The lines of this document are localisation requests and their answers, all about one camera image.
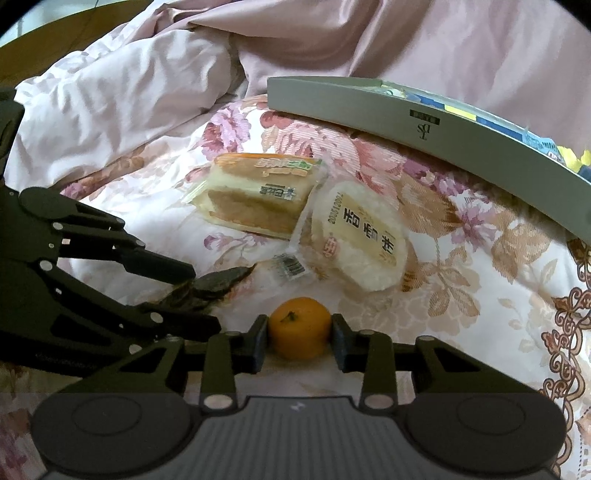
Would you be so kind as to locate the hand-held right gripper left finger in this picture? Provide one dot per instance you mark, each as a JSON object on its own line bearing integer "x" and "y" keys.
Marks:
{"x": 259, "y": 344}

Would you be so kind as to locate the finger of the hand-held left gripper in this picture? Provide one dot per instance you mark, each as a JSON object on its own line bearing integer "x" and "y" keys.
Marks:
{"x": 175, "y": 323}
{"x": 152, "y": 263}

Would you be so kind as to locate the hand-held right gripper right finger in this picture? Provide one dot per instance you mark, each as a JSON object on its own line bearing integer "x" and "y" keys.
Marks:
{"x": 340, "y": 344}

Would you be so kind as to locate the pink satin blanket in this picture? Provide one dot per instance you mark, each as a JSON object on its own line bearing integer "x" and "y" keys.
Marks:
{"x": 369, "y": 37}

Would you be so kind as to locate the wooden headboard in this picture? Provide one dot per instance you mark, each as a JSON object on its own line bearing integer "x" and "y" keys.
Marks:
{"x": 69, "y": 23}

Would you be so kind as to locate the grey cardboard box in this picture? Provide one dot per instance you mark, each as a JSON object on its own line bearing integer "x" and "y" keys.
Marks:
{"x": 415, "y": 124}

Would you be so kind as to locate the round rice cracker packet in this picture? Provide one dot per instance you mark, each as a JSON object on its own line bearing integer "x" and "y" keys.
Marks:
{"x": 355, "y": 240}

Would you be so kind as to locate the dark snack packet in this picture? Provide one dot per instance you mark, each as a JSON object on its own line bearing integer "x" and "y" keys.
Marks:
{"x": 217, "y": 281}

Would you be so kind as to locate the sandwich cake packet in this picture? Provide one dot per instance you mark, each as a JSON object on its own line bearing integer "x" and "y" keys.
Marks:
{"x": 254, "y": 198}

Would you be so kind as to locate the pale pink duvet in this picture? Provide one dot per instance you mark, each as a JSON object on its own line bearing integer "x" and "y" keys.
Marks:
{"x": 115, "y": 101}

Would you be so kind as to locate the pile of blue yellow packets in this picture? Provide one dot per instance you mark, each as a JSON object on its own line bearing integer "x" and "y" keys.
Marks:
{"x": 455, "y": 107}

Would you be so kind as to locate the orange mandarin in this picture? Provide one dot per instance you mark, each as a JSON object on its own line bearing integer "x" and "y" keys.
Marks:
{"x": 300, "y": 330}

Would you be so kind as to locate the floral bed sheet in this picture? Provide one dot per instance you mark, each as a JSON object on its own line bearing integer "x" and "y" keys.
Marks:
{"x": 461, "y": 286}

